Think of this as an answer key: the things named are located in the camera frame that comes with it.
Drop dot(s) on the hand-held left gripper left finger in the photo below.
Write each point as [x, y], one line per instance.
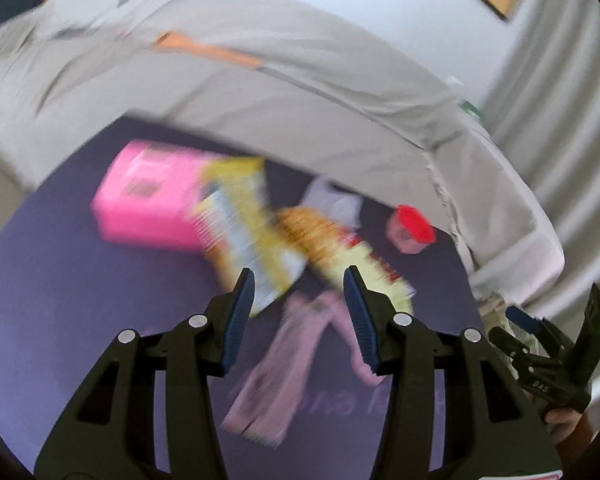
[240, 320]

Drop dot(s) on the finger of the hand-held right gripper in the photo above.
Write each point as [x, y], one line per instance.
[525, 319]
[507, 342]

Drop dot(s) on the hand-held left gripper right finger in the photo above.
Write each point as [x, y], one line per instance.
[362, 320]

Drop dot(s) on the pink wrapper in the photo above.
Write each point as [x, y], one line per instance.
[285, 360]

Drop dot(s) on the yellow noodle picture packet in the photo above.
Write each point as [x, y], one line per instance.
[330, 250]

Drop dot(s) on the yellow and white snack packet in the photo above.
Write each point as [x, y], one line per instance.
[245, 240]

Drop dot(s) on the white plastic wrapper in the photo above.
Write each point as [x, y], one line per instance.
[330, 200]

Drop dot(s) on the person's right hand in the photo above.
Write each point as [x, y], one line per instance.
[565, 417]

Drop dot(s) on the pink container with red lid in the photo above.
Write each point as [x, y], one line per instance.
[412, 227]

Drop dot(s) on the pink box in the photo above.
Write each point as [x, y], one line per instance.
[140, 200]

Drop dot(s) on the grey curtain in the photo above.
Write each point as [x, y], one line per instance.
[555, 110]

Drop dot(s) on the green digital clock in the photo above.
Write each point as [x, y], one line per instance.
[472, 108]

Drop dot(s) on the grey covered sofa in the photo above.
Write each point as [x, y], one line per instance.
[330, 85]

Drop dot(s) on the wooden back scratcher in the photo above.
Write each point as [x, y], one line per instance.
[205, 50]

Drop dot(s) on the dark blue cloth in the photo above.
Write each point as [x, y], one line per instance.
[10, 15]

